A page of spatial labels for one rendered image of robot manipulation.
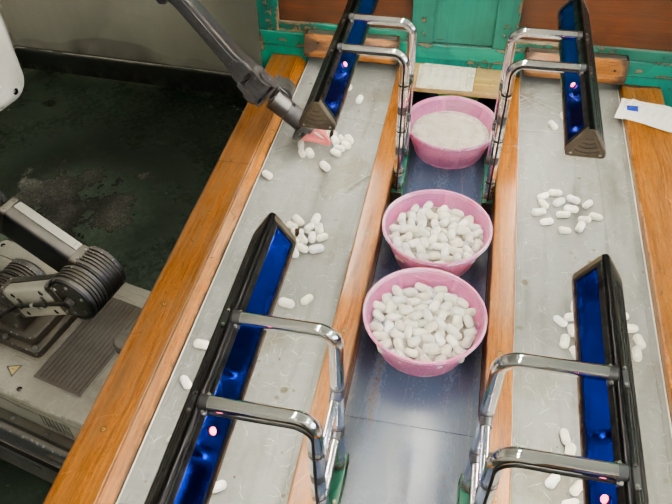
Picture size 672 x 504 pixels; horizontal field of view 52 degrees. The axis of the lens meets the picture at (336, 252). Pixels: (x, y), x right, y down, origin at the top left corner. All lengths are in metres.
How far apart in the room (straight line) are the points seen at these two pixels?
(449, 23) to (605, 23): 0.45
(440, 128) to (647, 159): 0.57
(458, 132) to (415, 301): 0.67
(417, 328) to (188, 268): 0.54
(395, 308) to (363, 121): 0.71
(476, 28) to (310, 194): 0.78
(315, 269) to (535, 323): 0.51
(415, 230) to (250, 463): 0.71
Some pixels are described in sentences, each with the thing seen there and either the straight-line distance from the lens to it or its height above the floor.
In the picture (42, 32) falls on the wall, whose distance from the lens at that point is 3.99.
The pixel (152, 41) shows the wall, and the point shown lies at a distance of 3.67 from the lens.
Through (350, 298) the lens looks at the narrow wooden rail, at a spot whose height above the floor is 0.76.
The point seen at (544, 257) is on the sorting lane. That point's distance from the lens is 1.71.
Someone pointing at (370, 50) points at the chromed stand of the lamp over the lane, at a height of 1.12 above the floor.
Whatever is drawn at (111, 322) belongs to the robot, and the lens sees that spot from 1.96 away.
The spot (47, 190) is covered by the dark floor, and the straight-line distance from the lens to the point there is 3.25.
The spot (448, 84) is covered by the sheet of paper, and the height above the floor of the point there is 0.78.
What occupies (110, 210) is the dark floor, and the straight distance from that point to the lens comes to 3.05.
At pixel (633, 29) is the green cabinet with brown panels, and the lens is 2.29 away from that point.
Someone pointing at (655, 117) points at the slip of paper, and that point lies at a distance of 2.22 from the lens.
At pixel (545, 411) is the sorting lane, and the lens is 1.44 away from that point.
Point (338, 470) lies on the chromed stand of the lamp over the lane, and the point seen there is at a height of 0.71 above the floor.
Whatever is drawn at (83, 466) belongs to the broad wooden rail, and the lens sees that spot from 1.39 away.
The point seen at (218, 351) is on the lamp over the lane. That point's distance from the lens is 1.03.
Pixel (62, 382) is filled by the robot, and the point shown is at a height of 0.47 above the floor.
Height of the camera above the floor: 1.92
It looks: 45 degrees down
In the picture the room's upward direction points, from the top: 1 degrees counter-clockwise
